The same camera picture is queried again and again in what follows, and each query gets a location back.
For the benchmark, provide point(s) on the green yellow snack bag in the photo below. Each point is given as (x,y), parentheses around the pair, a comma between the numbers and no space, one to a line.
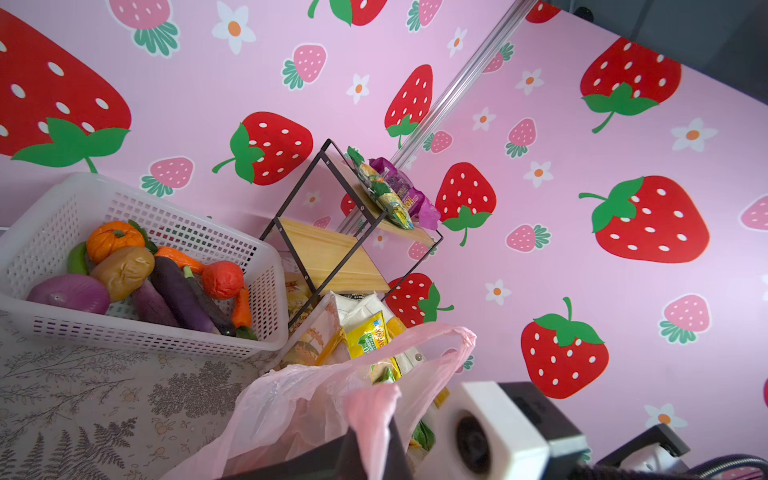
(379,191)

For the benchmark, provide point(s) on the red bell pepper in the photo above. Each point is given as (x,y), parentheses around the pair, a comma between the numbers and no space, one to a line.
(222,280)

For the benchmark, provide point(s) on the brown potato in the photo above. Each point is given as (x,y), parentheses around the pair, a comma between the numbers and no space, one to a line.
(124,271)

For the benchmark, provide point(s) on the purple snack bag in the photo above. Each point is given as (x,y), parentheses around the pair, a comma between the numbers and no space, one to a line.
(419,207)

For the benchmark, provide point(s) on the white plastic basket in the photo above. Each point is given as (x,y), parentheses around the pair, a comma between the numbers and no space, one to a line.
(37,245)

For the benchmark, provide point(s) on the purple eggplant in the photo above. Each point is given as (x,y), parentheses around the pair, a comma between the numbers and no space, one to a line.
(170,282)
(151,307)

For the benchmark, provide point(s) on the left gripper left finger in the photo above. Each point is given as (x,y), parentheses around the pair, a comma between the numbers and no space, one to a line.
(333,460)

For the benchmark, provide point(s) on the green chips bag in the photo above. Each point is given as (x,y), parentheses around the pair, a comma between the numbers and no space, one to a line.
(422,437)

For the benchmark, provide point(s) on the pink plastic grocery bag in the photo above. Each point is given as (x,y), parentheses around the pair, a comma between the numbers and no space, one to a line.
(287,413)

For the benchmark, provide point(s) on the white paper grocery bag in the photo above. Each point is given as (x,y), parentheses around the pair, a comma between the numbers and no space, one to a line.
(320,338)

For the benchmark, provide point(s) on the green chili pepper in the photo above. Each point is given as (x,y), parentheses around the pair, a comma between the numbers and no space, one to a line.
(77,262)

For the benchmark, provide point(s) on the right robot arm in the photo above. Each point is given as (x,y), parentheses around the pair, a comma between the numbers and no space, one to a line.
(658,453)

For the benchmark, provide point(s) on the yellow chips bag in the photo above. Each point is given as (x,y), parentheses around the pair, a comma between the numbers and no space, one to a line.
(370,336)

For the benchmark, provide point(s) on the purple onion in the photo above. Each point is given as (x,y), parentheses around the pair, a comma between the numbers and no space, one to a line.
(72,291)

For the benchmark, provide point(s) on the black wire wooden shelf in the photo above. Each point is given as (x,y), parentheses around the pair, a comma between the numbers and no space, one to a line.
(336,261)

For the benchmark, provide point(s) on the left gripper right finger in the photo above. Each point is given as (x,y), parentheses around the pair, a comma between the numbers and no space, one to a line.
(396,465)

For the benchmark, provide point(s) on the small orange pumpkin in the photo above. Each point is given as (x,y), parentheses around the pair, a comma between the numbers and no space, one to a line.
(111,237)

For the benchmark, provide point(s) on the orange carrot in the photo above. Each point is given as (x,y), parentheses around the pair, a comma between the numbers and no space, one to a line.
(181,259)

